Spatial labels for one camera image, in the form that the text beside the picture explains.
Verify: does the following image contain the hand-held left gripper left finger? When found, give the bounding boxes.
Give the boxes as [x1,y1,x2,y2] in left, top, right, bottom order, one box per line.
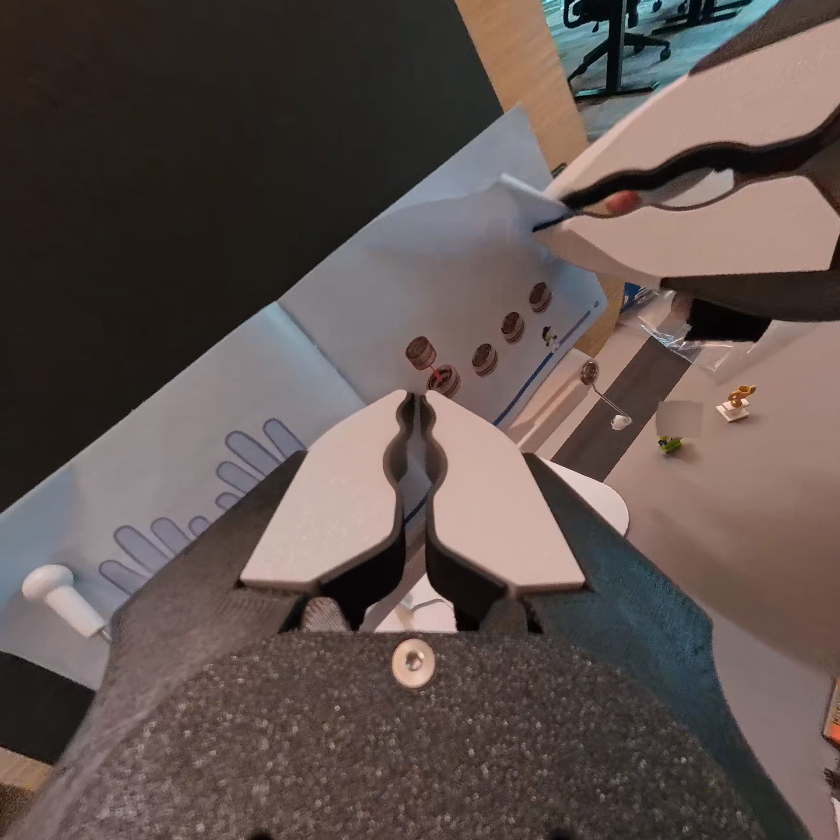
[241,390,418,598]

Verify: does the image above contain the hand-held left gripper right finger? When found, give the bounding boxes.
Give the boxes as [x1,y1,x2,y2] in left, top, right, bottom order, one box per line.
[420,390,588,598]

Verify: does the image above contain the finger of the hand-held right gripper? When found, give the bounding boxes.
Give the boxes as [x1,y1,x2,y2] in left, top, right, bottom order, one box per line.
[532,171,840,283]
[542,53,840,217]

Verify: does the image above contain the lego instruction booklet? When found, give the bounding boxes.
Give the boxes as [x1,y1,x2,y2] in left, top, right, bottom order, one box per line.
[0,105,611,690]

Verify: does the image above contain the gold lego trophy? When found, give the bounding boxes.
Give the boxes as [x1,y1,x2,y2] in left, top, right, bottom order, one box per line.
[716,384,760,424]

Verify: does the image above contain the clear plastic bag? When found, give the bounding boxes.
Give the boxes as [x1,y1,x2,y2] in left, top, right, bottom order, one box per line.
[617,283,762,368]

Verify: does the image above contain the black office chair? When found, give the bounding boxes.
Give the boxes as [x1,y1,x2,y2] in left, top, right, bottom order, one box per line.
[562,0,670,99]
[657,0,749,34]

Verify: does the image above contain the book stand with black board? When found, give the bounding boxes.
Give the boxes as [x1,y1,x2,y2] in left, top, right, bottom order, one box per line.
[0,0,628,795]

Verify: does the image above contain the black panel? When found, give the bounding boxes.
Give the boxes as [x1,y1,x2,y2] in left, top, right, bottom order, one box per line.
[0,0,506,769]

